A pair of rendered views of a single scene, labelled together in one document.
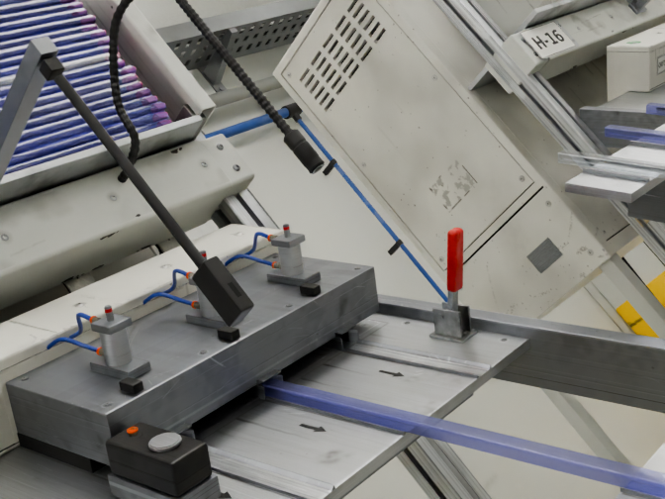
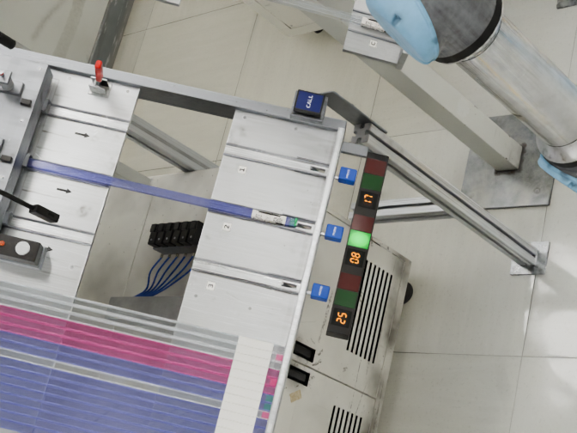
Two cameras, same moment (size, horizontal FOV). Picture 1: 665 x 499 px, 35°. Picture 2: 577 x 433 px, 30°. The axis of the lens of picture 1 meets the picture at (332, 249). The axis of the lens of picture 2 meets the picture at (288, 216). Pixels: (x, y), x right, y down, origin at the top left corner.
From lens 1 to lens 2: 1.39 m
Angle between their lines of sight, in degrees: 56
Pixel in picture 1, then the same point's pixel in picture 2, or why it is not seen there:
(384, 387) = (83, 149)
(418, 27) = not seen: outside the picture
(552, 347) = (153, 92)
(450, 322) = (100, 90)
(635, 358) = (194, 100)
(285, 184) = not seen: outside the picture
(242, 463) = (45, 224)
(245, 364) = (17, 166)
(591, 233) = not seen: outside the picture
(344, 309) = (42, 96)
